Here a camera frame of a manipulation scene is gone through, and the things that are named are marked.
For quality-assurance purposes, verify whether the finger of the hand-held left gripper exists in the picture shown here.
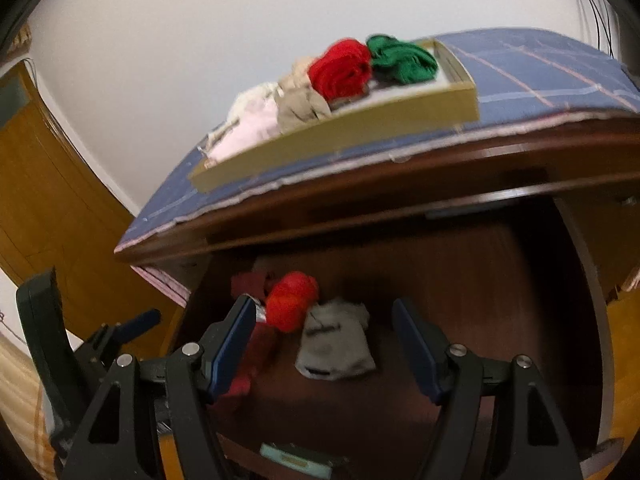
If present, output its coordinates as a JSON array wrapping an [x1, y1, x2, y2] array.
[[106, 308, 162, 344]]

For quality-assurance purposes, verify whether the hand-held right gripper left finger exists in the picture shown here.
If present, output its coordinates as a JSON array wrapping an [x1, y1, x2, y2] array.
[[60, 294, 261, 480]]

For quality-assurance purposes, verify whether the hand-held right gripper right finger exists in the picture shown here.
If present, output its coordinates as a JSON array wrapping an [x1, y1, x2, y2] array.
[[391, 297, 583, 480]]

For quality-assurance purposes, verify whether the dark red sock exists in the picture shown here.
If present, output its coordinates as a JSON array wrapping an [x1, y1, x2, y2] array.
[[217, 322, 281, 412]]

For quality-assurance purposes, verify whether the bright red sock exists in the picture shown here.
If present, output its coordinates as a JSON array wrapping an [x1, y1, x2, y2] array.
[[264, 271, 321, 334]]

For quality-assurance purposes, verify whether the grey underwear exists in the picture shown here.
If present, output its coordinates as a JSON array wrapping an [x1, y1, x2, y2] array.
[[294, 297, 377, 382]]

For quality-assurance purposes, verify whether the pink underwear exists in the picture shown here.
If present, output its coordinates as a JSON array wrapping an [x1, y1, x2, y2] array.
[[207, 97, 281, 162]]

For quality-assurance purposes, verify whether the gold-edged cardboard box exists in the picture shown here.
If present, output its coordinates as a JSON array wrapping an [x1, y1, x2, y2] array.
[[189, 37, 480, 195]]

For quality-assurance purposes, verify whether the cream dotted underwear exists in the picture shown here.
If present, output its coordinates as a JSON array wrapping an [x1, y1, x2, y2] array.
[[226, 82, 281, 126]]

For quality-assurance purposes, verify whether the beige underwear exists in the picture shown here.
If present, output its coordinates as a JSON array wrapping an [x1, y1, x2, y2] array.
[[275, 57, 333, 134]]

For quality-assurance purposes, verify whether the red underwear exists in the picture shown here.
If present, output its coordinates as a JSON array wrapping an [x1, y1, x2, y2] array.
[[307, 37, 373, 103]]

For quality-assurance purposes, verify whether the green underwear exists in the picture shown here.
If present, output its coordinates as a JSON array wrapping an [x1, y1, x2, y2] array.
[[366, 34, 440, 86]]

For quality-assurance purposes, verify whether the small teal box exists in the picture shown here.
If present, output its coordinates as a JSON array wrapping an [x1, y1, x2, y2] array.
[[259, 441, 351, 480]]

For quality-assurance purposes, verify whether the wooden door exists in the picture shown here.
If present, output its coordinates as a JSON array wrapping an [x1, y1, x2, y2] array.
[[0, 57, 177, 351]]

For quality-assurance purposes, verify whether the dark wooden cabinet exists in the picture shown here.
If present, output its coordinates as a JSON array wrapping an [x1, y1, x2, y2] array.
[[114, 117, 640, 281]]

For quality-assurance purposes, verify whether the blue plaid tablecloth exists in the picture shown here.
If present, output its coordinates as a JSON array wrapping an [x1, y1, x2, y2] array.
[[115, 27, 640, 306]]

